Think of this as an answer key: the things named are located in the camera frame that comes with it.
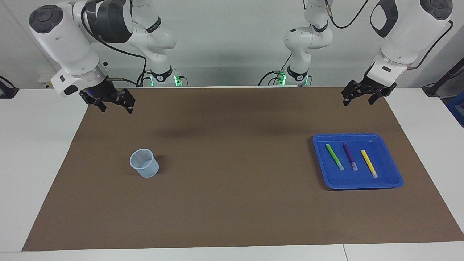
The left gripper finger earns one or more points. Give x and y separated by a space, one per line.
377 96
352 92

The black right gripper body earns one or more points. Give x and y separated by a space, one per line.
105 90

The brown table mat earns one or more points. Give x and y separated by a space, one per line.
232 199

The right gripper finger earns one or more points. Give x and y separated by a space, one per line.
127 98
99 105

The black table clamp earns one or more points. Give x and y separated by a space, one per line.
7 90

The green pen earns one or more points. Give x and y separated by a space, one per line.
334 156

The black stand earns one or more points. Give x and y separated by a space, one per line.
444 79

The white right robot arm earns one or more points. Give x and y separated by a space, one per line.
76 47

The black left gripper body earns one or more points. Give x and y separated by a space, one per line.
377 85

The blue crate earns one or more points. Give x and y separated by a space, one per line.
457 108

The blue plastic tray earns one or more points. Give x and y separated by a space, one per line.
359 181

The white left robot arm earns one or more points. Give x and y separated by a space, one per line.
402 36

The purple pen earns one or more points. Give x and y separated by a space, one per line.
350 156

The clear plastic cup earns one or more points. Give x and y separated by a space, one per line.
146 166

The yellow pen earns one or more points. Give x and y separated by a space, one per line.
369 163

